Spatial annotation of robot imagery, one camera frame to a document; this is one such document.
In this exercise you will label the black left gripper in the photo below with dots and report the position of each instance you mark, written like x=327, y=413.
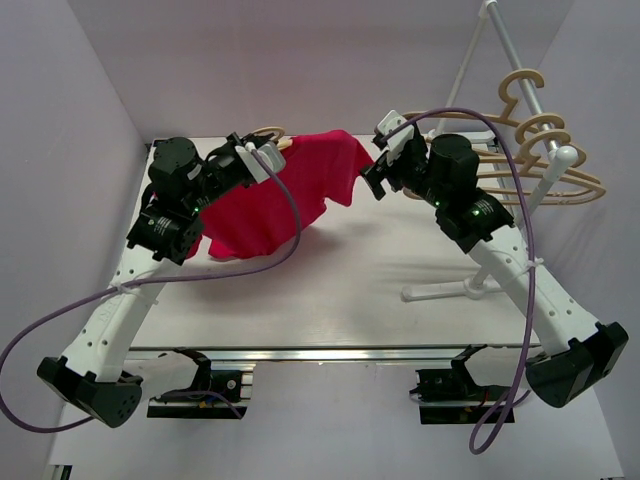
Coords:
x=229, y=148

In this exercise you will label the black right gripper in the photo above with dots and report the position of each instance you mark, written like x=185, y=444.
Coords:
x=417, y=147

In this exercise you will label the red t shirt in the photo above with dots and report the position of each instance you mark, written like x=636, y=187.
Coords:
x=258, y=220

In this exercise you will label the beige hanger front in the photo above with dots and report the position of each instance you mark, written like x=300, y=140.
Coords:
x=276, y=134

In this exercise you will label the beige hanger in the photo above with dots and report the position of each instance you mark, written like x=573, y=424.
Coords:
x=276, y=134
x=509, y=101
x=532, y=137
x=549, y=186

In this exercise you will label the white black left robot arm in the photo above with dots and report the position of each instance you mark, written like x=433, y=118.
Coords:
x=94, y=373

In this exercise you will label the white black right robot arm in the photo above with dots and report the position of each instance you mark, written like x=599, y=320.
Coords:
x=566, y=349

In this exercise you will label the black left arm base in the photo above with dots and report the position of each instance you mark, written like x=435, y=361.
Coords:
x=217, y=393

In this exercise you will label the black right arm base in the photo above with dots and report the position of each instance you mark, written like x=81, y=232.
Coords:
x=449, y=396

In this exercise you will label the beige hanger rear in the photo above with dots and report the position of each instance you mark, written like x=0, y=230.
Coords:
x=509, y=101

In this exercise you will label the beige hanger middle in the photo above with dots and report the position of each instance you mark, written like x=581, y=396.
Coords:
x=532, y=137

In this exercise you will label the aluminium table rail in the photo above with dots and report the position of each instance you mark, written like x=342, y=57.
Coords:
x=327, y=354

